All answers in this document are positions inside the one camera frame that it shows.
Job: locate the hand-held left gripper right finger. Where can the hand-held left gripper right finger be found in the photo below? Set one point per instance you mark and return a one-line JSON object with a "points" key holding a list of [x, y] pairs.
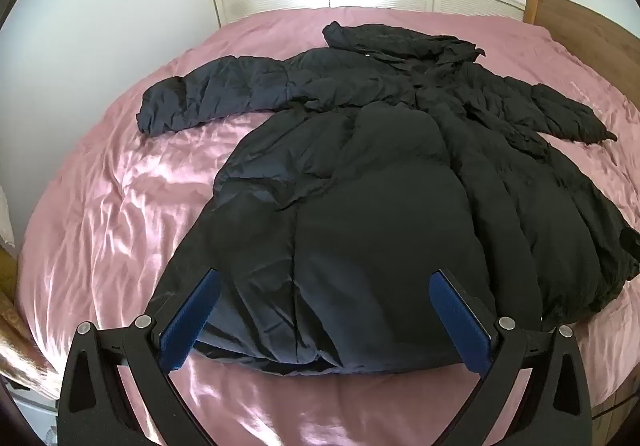
{"points": [[460, 326]]}

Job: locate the black puffer coat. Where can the black puffer coat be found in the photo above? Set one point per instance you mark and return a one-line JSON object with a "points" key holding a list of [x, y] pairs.
{"points": [[350, 186]]}

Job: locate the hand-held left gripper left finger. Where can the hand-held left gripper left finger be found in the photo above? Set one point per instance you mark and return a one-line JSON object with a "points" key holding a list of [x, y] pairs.
{"points": [[192, 318]]}

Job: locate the gold patterned cloth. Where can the gold patterned cloth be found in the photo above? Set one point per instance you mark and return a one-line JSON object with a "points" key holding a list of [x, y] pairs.
{"points": [[20, 326]]}

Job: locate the pink bed sheet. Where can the pink bed sheet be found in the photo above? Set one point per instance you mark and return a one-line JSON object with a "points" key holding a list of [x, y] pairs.
{"points": [[125, 206]]}

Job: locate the wooden headboard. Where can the wooden headboard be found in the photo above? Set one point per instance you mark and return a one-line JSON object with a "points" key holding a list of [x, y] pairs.
{"points": [[590, 26]]}

